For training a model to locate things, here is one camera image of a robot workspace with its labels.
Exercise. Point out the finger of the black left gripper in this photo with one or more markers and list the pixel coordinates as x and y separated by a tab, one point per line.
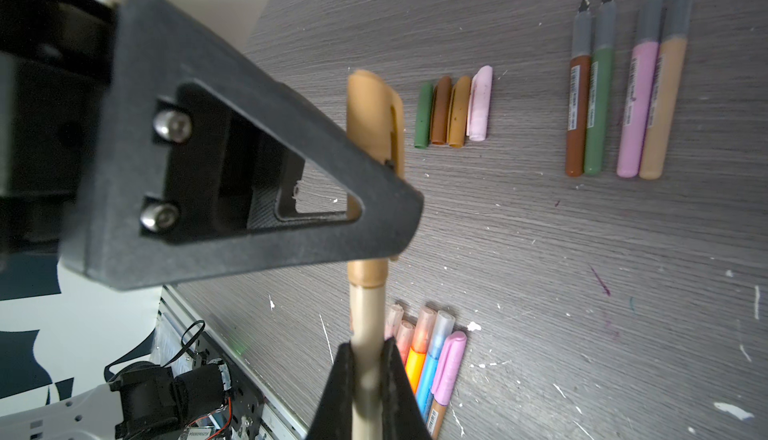
204	166

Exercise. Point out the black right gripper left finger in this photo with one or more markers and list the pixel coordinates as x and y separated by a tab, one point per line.
333	417

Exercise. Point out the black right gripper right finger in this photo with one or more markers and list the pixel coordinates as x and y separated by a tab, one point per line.
401	417

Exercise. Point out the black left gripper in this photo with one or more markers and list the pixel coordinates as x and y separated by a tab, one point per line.
55	67

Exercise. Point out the lilac capped tan marker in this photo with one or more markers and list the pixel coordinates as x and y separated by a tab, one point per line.
444	381

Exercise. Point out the tan marker pen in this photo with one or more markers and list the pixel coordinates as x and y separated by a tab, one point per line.
367	320

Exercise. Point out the green pen cap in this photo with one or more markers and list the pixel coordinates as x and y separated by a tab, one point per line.
423	116

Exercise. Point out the brown pen cap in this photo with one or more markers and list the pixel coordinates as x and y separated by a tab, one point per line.
440	111

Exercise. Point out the tan pen cap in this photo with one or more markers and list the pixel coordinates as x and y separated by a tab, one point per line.
458	112

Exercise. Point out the pink pen cap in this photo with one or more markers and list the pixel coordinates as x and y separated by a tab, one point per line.
479	104

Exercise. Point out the dark brown marker pen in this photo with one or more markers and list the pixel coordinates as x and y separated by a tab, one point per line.
579	81

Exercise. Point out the green marker pen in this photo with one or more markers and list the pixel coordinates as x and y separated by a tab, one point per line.
601	74

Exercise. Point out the brown capped pink marker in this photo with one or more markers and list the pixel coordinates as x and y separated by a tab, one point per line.
639	87

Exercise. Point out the green capped tan marker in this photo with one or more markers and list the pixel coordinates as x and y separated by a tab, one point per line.
669	67

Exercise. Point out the orange marker pen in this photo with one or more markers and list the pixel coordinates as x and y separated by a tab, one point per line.
419	346

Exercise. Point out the pink red marker pen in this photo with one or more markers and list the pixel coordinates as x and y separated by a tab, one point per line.
403	338

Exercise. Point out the purple marker pen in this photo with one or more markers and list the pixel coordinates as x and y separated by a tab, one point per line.
393	318

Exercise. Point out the blue marker pen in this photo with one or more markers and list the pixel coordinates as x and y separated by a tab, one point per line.
442	328

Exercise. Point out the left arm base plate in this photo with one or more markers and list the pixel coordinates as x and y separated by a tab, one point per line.
247	399

